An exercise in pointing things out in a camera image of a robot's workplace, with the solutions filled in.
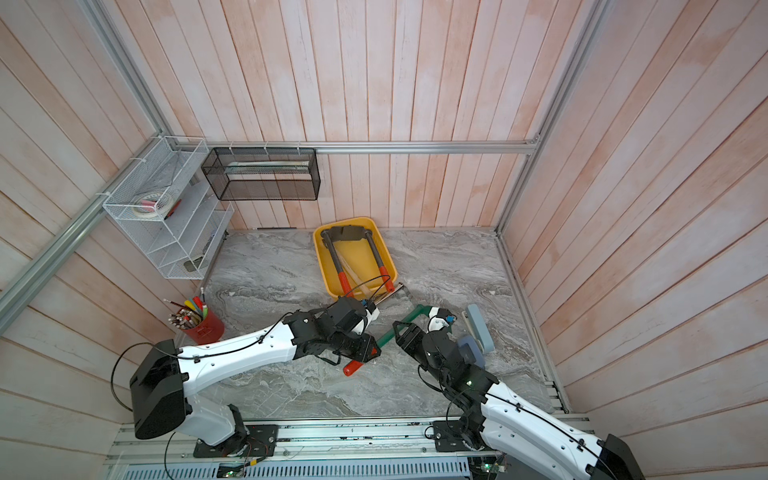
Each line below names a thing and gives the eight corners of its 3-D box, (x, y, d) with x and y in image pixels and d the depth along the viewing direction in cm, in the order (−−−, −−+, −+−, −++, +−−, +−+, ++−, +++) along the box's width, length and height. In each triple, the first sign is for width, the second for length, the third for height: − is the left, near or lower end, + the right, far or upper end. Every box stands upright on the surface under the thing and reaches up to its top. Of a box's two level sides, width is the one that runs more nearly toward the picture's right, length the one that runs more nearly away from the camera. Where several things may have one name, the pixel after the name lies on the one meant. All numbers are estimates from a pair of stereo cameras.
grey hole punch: (479, 355, 90) (484, 348, 85) (461, 314, 99) (465, 305, 94) (490, 353, 90) (496, 345, 86) (471, 312, 99) (475, 303, 95)
